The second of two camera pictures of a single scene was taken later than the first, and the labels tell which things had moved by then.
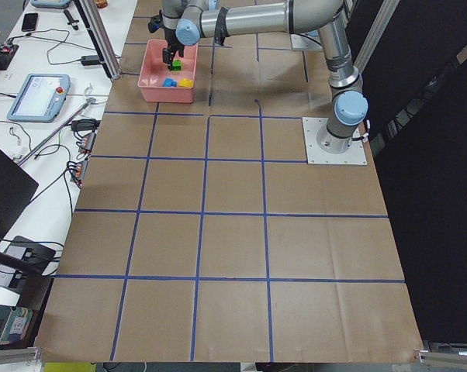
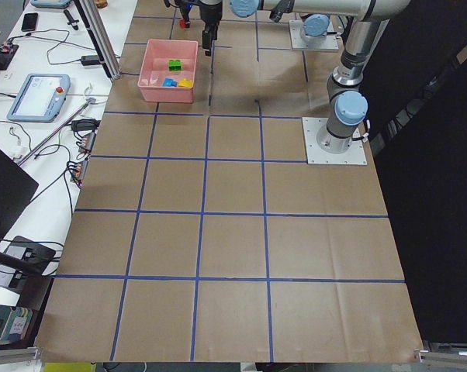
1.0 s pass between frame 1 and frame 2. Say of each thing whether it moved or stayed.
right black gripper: moved
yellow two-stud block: stayed
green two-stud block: stayed
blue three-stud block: stayed
